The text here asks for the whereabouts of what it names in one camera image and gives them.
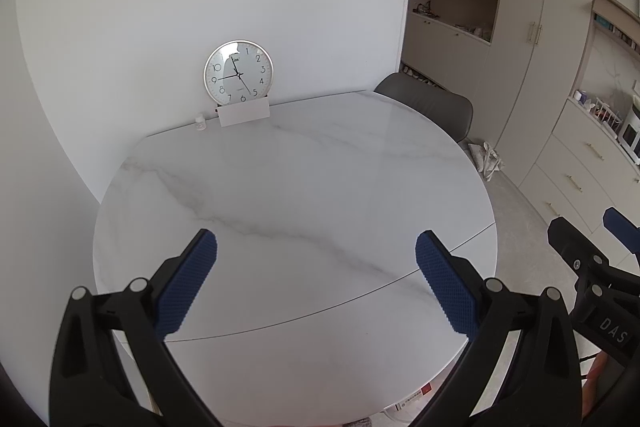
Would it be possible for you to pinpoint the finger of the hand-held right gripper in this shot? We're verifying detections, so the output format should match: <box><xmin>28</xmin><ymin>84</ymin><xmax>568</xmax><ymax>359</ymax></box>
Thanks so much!
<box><xmin>547</xmin><ymin>217</ymin><xmax>621</xmax><ymax>293</ymax></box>
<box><xmin>602</xmin><ymin>207</ymin><xmax>640</xmax><ymax>256</ymax></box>

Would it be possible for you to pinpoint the round white wall clock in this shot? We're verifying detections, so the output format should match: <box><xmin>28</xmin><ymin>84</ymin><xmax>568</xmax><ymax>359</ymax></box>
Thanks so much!
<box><xmin>203</xmin><ymin>40</ymin><xmax>275</xmax><ymax>106</ymax></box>

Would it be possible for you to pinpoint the white microwave oven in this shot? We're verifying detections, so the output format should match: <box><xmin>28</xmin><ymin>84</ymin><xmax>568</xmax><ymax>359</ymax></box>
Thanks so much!
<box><xmin>617</xmin><ymin>94</ymin><xmax>640</xmax><ymax>166</ymax></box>

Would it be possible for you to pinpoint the grey dining chair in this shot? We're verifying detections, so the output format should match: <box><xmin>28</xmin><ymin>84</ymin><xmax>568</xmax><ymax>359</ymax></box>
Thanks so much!
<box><xmin>374</xmin><ymin>72</ymin><xmax>474</xmax><ymax>143</ymax></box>

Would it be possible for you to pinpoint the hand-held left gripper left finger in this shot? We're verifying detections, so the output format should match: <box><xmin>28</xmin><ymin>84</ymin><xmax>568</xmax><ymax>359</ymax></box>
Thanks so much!
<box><xmin>48</xmin><ymin>228</ymin><xmax>219</xmax><ymax>427</ymax></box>

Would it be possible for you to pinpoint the beige drawer unit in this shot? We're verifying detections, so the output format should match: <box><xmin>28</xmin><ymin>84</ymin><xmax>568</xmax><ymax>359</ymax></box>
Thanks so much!
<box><xmin>517</xmin><ymin>97</ymin><xmax>640</xmax><ymax>249</ymax></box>

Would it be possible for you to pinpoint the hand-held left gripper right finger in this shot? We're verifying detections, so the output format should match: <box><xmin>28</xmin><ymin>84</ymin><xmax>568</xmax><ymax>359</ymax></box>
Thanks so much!
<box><xmin>415</xmin><ymin>230</ymin><xmax>585</xmax><ymax>427</ymax></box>

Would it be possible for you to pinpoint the white paper card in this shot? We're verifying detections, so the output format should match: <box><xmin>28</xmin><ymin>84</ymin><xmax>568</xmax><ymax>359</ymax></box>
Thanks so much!
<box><xmin>217</xmin><ymin>99</ymin><xmax>271</xmax><ymax>128</ymax></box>

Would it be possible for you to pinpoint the white bag on floor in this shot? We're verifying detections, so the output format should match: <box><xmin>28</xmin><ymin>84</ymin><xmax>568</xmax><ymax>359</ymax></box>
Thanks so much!
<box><xmin>467</xmin><ymin>142</ymin><xmax>504</xmax><ymax>182</ymax></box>

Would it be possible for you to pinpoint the person's right hand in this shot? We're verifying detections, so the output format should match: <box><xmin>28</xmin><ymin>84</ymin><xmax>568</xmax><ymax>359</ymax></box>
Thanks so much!
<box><xmin>582</xmin><ymin>353</ymin><xmax>609</xmax><ymax>413</ymax></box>

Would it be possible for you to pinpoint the open wall shelf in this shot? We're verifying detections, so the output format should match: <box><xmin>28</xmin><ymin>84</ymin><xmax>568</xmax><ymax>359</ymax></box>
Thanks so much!
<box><xmin>590</xmin><ymin>0</ymin><xmax>640</xmax><ymax>58</ymax></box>

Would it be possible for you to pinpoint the tall beige cabinet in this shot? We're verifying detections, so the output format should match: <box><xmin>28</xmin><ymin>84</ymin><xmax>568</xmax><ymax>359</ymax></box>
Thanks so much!
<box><xmin>400</xmin><ymin>0</ymin><xmax>597</xmax><ymax>188</ymax></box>

